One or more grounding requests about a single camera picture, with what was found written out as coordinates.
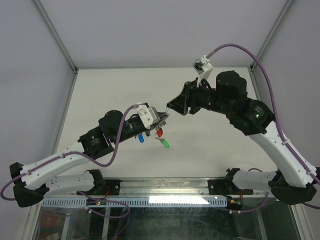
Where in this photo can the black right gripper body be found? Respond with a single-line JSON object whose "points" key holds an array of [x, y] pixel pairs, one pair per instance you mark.
{"points": [[201, 98]]}

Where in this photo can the red key tag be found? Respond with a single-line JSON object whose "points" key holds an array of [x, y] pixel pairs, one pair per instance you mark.
{"points": [[159, 133]]}

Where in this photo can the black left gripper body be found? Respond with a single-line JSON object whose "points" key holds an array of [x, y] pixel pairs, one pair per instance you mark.
{"points": [[133, 129]]}

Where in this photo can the white cable duct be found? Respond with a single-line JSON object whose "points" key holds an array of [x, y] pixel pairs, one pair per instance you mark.
{"points": [[137, 202]]}

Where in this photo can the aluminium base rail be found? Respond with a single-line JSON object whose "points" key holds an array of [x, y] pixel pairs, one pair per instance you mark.
{"points": [[165, 186]]}

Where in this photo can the aluminium frame post right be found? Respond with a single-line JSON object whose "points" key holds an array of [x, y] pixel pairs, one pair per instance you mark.
{"points": [[275, 28]]}

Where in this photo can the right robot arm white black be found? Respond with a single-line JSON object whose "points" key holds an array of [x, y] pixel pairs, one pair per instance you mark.
{"points": [[290, 183]]}

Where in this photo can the silver keys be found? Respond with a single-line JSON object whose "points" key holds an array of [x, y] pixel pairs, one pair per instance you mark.
{"points": [[160, 124]]}

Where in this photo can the blue key tag upper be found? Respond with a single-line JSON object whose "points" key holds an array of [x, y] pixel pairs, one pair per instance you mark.
{"points": [[141, 138]]}

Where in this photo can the green key tag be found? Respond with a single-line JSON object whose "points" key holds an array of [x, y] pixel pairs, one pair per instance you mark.
{"points": [[165, 143]]}

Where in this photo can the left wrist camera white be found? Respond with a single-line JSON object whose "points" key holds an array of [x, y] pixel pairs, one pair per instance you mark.
{"points": [[148, 114]]}

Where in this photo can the aluminium frame post left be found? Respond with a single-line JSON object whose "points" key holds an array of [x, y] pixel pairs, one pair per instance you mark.
{"points": [[54, 33]]}

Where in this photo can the aluminium frame post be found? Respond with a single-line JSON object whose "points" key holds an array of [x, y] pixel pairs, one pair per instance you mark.
{"points": [[275, 28], [54, 33]]}

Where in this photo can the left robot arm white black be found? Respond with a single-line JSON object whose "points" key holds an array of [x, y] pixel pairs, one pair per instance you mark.
{"points": [[36, 181]]}

